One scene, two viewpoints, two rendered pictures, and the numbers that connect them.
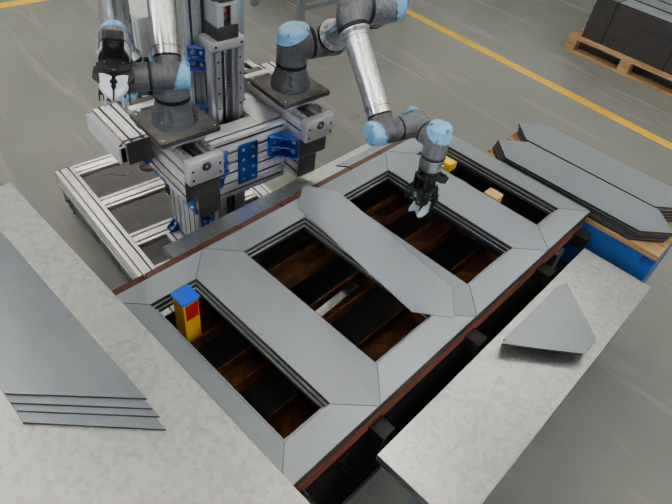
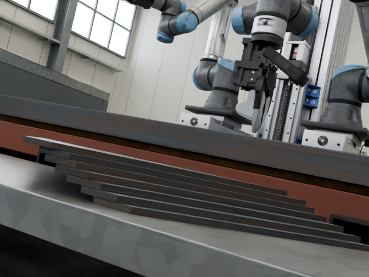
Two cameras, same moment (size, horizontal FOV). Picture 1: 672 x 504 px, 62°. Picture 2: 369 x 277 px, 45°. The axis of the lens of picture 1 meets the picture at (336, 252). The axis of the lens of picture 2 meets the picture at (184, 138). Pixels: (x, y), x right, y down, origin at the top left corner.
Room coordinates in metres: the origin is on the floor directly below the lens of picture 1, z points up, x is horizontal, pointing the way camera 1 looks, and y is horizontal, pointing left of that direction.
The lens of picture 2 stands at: (1.16, -1.20, 0.79)
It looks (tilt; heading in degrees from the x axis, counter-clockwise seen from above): 3 degrees up; 79
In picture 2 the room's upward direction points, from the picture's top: 12 degrees clockwise
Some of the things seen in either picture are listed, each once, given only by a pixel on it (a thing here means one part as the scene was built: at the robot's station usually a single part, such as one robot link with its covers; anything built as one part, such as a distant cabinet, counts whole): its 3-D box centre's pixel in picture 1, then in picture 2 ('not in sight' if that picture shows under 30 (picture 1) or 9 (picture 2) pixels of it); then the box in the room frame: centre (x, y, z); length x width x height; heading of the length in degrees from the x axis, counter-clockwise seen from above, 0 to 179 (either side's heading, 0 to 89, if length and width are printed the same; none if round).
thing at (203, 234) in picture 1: (313, 193); not in sight; (1.83, 0.13, 0.66); 1.30 x 0.20 x 0.03; 142
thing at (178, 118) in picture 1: (173, 106); (223, 101); (1.65, 0.61, 1.09); 0.15 x 0.15 x 0.10
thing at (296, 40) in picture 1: (294, 43); (350, 84); (2.01, 0.27, 1.20); 0.13 x 0.12 x 0.14; 125
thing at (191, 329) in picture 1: (188, 319); not in sight; (1.01, 0.40, 0.78); 0.05 x 0.05 x 0.19; 52
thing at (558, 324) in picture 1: (561, 327); (136, 179); (1.21, -0.75, 0.77); 0.45 x 0.20 x 0.04; 142
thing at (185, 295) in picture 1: (185, 297); not in sight; (1.01, 0.40, 0.88); 0.06 x 0.06 x 0.02; 52
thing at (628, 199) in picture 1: (586, 178); not in sight; (2.00, -0.98, 0.82); 0.80 x 0.40 x 0.06; 52
